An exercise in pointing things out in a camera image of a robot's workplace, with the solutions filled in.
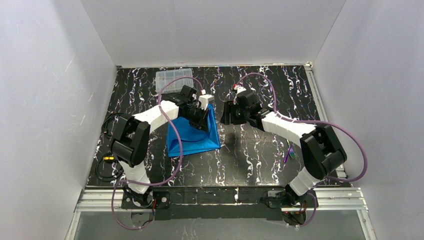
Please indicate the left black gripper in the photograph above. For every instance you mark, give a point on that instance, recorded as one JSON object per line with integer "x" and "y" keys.
{"x": 199, "y": 118}

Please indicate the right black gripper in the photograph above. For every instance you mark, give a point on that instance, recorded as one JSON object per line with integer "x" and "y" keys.
{"x": 228, "y": 112}

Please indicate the blue cloth napkin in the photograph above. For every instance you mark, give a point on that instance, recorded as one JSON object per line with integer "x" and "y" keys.
{"x": 193, "y": 141}

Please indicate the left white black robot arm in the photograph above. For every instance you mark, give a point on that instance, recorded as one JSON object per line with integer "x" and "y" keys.
{"x": 130, "y": 137}

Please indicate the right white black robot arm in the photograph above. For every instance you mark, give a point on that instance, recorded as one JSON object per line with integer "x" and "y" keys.
{"x": 320, "y": 147}

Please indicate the clear plastic compartment box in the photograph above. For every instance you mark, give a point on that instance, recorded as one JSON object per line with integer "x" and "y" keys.
{"x": 164, "y": 77}

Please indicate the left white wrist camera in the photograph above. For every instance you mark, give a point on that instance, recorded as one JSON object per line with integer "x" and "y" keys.
{"x": 205, "y": 100}

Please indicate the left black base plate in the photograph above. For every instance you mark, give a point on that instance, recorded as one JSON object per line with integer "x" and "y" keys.
{"x": 150, "y": 200}

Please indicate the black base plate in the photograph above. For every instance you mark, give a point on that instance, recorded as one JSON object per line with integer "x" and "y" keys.
{"x": 150, "y": 200}
{"x": 278, "y": 199}

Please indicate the right aluminium rail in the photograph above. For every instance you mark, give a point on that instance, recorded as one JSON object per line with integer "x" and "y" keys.
{"x": 327, "y": 82}

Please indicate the aluminium rail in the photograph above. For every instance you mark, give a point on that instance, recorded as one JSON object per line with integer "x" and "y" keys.
{"x": 105, "y": 200}
{"x": 327, "y": 82}

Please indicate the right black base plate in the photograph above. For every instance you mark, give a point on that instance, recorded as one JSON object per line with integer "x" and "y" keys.
{"x": 278, "y": 199}

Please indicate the black coiled cable yellow plug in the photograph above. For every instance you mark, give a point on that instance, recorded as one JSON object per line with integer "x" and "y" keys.
{"x": 108, "y": 157}

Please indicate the front aluminium rail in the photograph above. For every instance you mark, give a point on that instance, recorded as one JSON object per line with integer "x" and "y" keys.
{"x": 105, "y": 200}

